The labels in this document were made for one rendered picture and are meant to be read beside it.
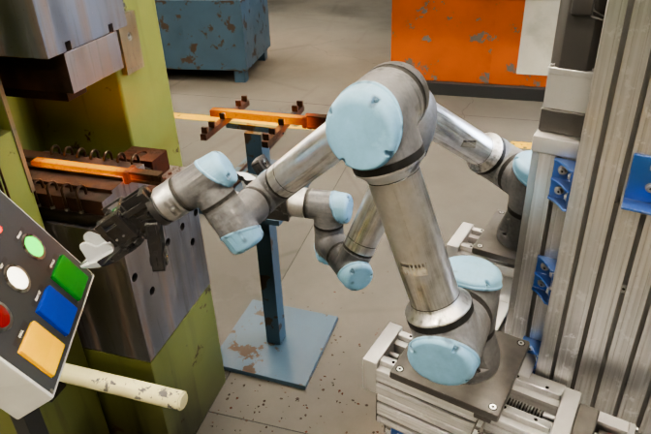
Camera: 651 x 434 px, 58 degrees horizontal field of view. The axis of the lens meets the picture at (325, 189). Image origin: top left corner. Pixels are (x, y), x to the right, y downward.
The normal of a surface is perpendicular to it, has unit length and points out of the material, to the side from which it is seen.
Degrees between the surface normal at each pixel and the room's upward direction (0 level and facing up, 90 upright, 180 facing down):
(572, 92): 90
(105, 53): 90
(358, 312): 0
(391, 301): 0
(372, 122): 83
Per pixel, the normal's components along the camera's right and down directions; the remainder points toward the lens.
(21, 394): 0.14, 0.48
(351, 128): -0.47, 0.33
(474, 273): 0.02, -0.92
